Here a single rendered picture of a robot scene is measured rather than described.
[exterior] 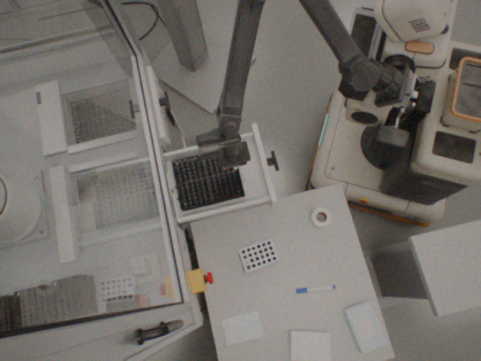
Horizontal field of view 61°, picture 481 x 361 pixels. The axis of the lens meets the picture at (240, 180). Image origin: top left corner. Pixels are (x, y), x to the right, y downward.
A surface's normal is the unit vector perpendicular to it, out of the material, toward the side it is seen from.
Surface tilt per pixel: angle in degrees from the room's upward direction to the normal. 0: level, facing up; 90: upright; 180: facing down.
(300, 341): 0
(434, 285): 0
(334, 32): 57
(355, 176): 0
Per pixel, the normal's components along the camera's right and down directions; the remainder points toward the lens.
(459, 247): -0.05, -0.25
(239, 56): 0.13, 0.61
